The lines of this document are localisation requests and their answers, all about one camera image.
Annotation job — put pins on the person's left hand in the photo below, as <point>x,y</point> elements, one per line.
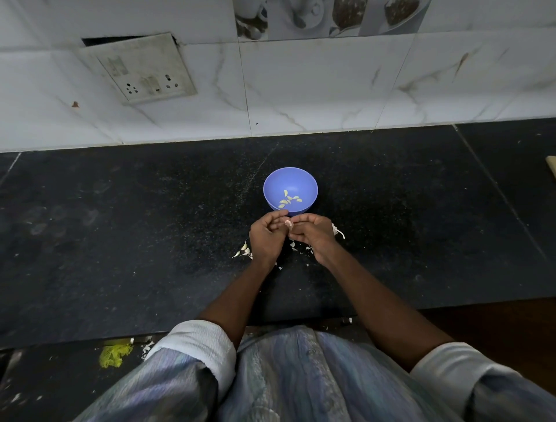
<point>265,241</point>

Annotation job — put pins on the person's right hand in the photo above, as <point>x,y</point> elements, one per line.
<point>319,237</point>

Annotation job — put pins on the person's right fingers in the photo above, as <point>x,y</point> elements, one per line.
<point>302,227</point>

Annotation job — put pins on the person's left fingers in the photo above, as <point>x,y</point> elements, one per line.
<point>274,216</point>

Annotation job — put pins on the person's left forearm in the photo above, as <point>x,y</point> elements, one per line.
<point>241,300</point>

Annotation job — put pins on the person's right forearm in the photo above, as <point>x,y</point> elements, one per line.
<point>378,308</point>

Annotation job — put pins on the pile of peeled garlic cloves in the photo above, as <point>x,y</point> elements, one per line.
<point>288,199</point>

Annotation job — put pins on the blue plastic bowl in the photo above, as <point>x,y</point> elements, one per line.
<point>300,185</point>

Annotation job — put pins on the scattered white garlic peels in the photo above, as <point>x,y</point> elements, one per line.
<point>242,251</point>

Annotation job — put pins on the striped blue white-cuffed shirt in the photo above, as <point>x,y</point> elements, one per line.
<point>299,378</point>

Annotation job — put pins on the yellow scrub cloth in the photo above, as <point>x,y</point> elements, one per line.
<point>114,354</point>

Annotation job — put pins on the light wooden board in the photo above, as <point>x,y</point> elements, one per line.
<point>552,167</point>

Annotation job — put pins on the dirty white switch socket plate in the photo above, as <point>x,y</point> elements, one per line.
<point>141,71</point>

